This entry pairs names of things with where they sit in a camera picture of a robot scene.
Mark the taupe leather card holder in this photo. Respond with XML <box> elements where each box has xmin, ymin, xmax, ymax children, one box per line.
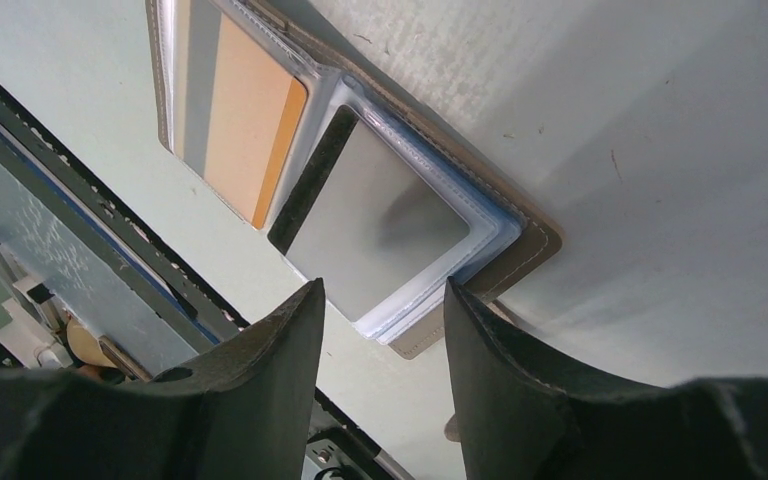
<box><xmin>146</xmin><ymin>1</ymin><xmax>561</xmax><ymax>359</ymax></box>

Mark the smartphone with gold edge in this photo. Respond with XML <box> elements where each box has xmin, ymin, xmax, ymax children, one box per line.
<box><xmin>98</xmin><ymin>335</ymin><xmax>152</xmax><ymax>382</ymax></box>

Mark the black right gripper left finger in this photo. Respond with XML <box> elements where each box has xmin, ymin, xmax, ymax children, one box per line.
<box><xmin>0</xmin><ymin>279</ymin><xmax>326</xmax><ymax>479</ymax></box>

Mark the black credit card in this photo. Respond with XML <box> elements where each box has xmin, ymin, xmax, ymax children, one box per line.
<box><xmin>268</xmin><ymin>106</ymin><xmax>469</xmax><ymax>322</ymax></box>

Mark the yellow card with black stripe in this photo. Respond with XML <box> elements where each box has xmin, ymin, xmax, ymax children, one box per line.
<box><xmin>170</xmin><ymin>1</ymin><xmax>308</xmax><ymax>229</ymax></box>

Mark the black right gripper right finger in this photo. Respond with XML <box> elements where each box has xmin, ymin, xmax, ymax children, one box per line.
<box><xmin>444</xmin><ymin>280</ymin><xmax>768</xmax><ymax>479</ymax></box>

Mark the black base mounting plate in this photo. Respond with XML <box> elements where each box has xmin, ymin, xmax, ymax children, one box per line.
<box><xmin>0</xmin><ymin>85</ymin><xmax>401</xmax><ymax>479</ymax></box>

